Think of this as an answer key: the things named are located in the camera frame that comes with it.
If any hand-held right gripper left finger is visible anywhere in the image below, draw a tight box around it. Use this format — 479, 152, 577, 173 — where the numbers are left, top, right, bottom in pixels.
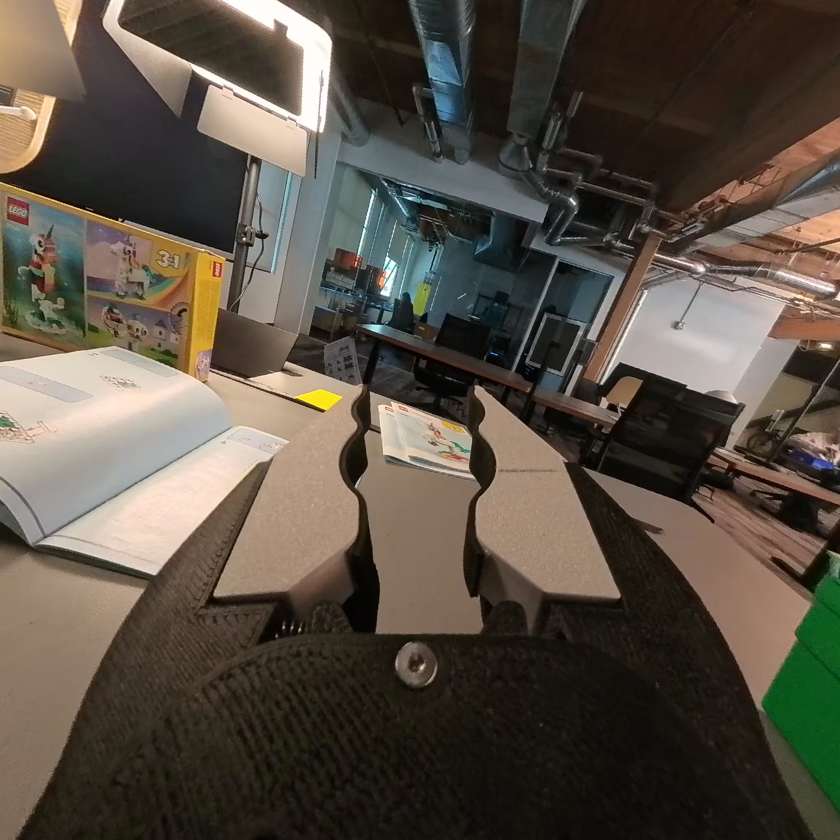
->
211, 384, 380, 621

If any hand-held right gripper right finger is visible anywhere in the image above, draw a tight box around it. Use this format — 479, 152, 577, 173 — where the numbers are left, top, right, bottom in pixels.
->
462, 386, 623, 634

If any closed lego instruction booklet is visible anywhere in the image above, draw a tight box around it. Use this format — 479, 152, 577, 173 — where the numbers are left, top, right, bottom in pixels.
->
391, 403, 476, 480
377, 403, 414, 463

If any yellow lego set box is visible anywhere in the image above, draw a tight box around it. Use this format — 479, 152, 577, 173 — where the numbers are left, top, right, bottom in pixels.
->
0, 182, 227, 383

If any small wooden table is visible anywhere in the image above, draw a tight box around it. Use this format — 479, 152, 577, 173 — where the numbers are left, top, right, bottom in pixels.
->
528, 387, 621, 454

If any wooden chair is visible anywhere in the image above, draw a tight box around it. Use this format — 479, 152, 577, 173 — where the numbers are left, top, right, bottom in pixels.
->
594, 375, 647, 460

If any small upright paper leaflet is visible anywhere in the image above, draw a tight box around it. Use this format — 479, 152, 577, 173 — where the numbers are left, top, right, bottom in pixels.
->
323, 336, 361, 385

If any black mesh chair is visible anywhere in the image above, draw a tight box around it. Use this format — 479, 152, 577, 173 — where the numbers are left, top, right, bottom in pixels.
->
607, 362, 746, 503

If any dark grey board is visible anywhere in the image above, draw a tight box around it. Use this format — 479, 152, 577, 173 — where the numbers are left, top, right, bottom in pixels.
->
211, 307, 299, 378

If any white framed panel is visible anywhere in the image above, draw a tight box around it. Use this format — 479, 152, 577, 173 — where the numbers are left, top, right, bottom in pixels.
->
527, 311, 588, 376

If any open pale blue instruction booklet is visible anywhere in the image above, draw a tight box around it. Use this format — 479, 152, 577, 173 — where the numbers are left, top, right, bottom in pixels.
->
0, 348, 290, 578

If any long wooden table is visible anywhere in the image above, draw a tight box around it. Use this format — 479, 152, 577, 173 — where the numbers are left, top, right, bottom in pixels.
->
354, 323, 532, 408

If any black office chair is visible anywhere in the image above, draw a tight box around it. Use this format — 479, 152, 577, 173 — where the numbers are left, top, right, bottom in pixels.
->
413, 314, 490, 401

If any low wooden bench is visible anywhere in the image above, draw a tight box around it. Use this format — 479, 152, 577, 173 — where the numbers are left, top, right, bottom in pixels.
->
709, 449, 840, 509

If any black light stand pole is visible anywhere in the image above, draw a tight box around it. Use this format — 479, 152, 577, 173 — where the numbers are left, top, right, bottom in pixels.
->
226, 156, 263, 312

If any green box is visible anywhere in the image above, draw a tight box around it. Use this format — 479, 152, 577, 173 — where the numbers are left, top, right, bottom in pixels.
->
761, 551, 840, 782

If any large black display panel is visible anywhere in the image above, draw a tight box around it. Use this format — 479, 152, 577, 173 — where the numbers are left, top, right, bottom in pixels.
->
0, 39, 250, 257

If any studio light panel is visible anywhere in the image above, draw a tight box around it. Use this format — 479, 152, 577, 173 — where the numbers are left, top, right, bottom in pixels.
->
101, 0, 332, 178

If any light wooden board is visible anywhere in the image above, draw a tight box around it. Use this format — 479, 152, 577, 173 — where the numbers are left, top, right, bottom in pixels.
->
0, 88, 56, 175

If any wooden support post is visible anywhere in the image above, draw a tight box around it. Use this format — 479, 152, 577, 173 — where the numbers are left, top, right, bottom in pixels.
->
584, 233, 664, 382

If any silver air duct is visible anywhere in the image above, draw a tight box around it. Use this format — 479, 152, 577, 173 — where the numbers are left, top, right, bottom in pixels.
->
499, 0, 588, 172
407, 0, 476, 165

